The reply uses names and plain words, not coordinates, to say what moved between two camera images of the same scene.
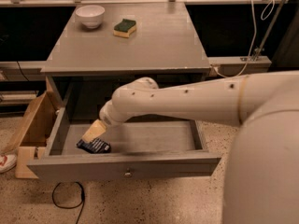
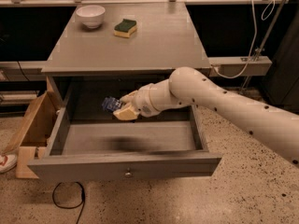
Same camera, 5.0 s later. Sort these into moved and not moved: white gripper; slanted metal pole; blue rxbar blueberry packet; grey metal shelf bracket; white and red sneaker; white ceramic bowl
Moved: blue rxbar blueberry packet; white gripper
Not moved: white and red sneaker; slanted metal pole; white ceramic bowl; grey metal shelf bracket
